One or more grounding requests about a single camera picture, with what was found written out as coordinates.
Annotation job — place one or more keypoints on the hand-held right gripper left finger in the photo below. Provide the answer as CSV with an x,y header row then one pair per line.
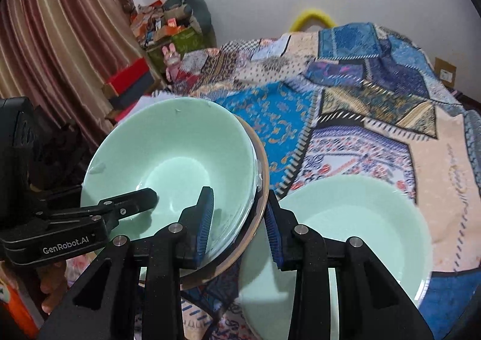
x,y
203,227

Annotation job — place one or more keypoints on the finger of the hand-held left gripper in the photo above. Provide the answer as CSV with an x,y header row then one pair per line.
x,y
135,202

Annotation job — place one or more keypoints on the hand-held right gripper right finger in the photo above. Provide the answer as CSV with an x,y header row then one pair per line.
x,y
273,238

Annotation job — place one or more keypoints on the pink bowl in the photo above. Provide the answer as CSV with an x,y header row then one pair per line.
x,y
265,182

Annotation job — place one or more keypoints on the green bowl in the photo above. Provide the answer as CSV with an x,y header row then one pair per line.
x,y
169,152

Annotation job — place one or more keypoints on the green plate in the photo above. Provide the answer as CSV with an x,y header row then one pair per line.
x,y
353,220

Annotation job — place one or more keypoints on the person's left hand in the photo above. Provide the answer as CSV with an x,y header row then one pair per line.
x,y
54,287

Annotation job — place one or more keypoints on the dark grey box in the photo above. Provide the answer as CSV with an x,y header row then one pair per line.
x,y
139,92

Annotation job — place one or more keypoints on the red box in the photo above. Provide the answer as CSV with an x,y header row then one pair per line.
x,y
129,73

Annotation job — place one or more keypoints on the pink bunny toy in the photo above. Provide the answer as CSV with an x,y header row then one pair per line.
x,y
172,60

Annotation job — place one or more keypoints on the patchwork printed blanket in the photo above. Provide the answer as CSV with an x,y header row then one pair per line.
x,y
357,107

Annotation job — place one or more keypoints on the green storage box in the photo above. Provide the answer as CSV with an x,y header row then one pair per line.
x,y
184,41

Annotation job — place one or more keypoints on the striped brown curtain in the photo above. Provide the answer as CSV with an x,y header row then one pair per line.
x,y
56,24

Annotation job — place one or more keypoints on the yellow foam tube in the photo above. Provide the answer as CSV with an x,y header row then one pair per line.
x,y
312,14

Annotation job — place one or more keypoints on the cardboard box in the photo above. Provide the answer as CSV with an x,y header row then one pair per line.
x,y
445,71

